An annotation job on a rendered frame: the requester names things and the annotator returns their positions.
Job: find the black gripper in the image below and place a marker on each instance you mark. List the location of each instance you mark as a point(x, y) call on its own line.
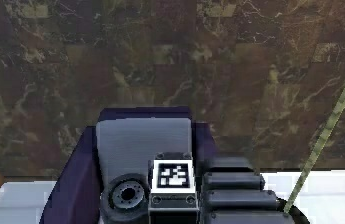
point(126, 195)

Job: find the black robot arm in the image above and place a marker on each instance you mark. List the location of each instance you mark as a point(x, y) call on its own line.
point(233, 198)

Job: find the dark blue armchair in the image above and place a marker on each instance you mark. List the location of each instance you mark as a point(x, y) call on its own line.
point(130, 146)

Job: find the black plant pot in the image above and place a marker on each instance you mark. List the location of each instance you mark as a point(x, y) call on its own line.
point(298, 213)

